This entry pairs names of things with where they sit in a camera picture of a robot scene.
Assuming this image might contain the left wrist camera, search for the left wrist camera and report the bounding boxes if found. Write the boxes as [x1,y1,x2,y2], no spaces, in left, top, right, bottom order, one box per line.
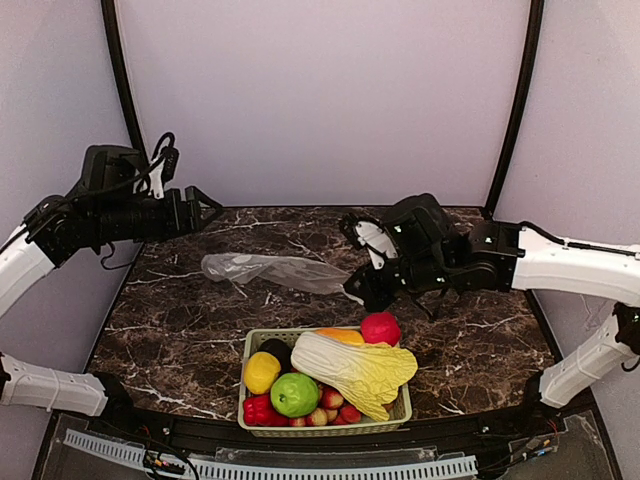
[134,132,179,200]

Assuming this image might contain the black left corner frame post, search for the black left corner frame post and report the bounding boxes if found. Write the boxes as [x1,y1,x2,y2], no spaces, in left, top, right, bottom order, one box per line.
[100,0,149,159]

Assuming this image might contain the yellow toy lemon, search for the yellow toy lemon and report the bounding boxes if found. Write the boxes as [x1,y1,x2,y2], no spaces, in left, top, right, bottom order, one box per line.
[243,351,281,395]

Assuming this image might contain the toy lychee fruit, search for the toy lychee fruit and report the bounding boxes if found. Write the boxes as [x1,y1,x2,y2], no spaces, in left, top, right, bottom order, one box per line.
[305,408,328,427]

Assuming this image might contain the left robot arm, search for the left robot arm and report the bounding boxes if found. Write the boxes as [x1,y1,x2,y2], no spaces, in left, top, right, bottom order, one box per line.
[1,133,223,418]

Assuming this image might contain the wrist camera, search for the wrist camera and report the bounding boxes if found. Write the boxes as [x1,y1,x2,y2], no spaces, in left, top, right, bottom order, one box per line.
[339,213,398,270]
[134,132,179,200]

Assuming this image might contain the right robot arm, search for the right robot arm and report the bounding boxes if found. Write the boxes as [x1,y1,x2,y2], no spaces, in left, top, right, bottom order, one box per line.
[340,193,639,409]

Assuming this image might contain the black corner frame post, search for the black corner frame post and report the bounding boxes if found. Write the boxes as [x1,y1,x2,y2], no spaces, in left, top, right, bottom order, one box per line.
[100,0,149,159]
[482,0,545,219]

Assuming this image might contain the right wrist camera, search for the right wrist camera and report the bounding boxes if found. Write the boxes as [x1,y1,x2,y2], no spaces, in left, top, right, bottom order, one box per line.
[339,213,398,270]

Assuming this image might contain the red toy pomegranate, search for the red toy pomegranate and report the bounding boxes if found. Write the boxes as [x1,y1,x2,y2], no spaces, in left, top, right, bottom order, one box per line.
[360,312,402,346]

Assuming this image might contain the white slotted cable duct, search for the white slotted cable duct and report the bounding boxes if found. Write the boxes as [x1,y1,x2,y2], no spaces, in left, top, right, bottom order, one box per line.
[63,429,478,479]

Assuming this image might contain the black right corner frame post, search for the black right corner frame post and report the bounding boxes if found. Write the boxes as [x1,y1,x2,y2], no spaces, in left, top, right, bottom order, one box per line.
[482,0,545,219]

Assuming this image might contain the red toy bell pepper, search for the red toy bell pepper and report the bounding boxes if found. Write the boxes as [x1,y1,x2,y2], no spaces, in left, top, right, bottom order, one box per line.
[243,394,289,427]

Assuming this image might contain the pale green plastic basket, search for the pale green plastic basket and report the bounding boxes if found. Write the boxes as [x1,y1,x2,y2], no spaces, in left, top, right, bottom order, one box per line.
[238,327,417,437]

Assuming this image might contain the clear dotted zip top bag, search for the clear dotted zip top bag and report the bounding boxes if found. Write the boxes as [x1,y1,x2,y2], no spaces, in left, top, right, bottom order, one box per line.
[201,253,350,295]

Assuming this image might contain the toy napa cabbage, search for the toy napa cabbage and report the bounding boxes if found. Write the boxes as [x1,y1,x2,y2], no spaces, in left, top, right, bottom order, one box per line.
[291,332,418,422]

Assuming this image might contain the green toy apple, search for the green toy apple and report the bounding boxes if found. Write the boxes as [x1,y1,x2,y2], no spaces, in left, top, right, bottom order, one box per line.
[270,373,319,418]

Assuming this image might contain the dark purple toy eggplant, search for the dark purple toy eggplant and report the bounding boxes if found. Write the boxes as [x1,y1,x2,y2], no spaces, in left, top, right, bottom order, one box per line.
[258,338,292,374]

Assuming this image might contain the orange yellow toy mango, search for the orange yellow toy mango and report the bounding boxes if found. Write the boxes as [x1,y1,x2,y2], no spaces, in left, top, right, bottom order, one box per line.
[315,328,365,346]

